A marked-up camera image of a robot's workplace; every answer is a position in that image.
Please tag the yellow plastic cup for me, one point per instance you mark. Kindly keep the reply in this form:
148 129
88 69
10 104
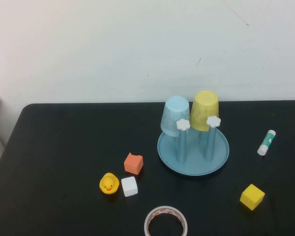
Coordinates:
204 108

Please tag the light blue plastic cup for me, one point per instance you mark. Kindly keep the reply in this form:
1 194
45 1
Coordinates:
173 113

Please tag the blue cup stand with posts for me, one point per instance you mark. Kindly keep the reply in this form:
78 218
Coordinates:
195 162

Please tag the orange foam cube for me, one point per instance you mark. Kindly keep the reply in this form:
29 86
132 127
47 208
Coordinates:
133 164

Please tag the white foam cube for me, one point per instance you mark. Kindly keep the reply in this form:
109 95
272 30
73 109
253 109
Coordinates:
129 186

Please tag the yellow rubber duck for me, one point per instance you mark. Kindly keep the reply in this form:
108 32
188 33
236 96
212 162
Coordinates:
109 183

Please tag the white red tape roll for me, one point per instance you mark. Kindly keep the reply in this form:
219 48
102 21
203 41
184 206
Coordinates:
165 210

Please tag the white green glue stick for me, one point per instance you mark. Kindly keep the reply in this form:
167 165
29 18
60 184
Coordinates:
266 142

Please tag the yellow foam cube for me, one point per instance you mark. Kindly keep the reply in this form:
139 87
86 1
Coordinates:
251 196

